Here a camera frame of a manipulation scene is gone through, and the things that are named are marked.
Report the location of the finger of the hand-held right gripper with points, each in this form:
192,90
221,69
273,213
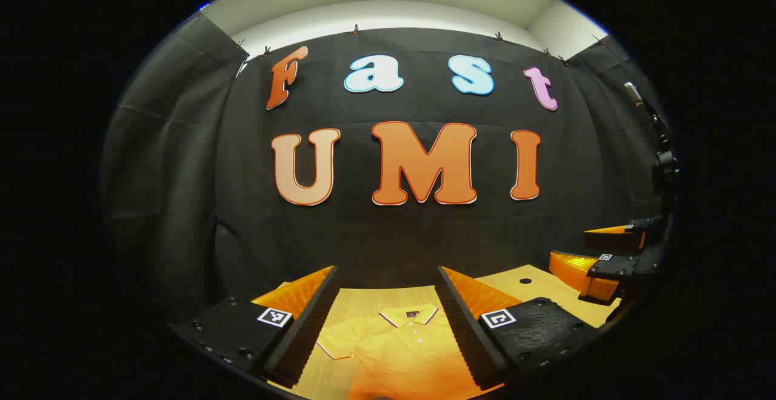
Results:
582,273
612,237

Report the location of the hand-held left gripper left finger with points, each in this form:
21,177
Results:
306,330

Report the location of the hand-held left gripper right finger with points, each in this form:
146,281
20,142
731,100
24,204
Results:
464,327

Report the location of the orange T-shirt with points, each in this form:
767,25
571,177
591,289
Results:
406,351

